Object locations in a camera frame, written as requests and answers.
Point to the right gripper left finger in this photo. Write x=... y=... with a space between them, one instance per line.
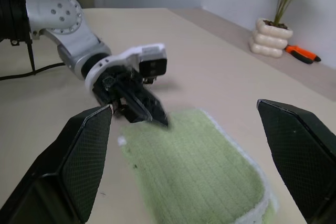
x=65 y=169

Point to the white bubbly plant pot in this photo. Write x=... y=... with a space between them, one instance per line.
x=267 y=40

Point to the green towel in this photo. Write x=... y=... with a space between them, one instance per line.
x=197 y=169

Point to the orange black pliers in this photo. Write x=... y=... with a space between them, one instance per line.
x=302 y=53

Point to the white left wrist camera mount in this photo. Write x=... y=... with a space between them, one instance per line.
x=126 y=53

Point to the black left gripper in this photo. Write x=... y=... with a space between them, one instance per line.
x=113 y=87

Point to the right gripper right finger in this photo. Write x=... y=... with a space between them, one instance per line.
x=307 y=155

